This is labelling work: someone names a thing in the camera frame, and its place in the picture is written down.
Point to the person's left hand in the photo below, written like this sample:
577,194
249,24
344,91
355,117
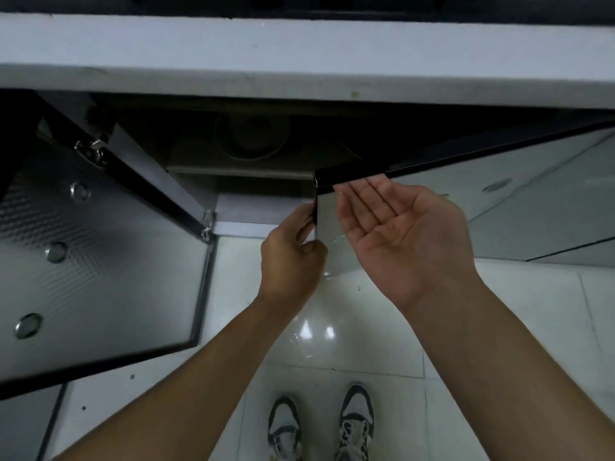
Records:
293,268

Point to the person's right hand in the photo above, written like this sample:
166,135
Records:
413,244

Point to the grey kitchen cabinet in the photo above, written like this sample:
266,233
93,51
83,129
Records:
240,173

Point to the glass cabinet door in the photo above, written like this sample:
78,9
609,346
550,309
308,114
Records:
538,160
96,264

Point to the person's right forearm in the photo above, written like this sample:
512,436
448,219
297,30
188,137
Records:
504,379

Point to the person's left forearm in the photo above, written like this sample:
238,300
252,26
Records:
182,393

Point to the row of grey cabinet doors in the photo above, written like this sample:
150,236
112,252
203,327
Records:
576,211

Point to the white countertop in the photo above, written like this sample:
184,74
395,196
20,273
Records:
288,47

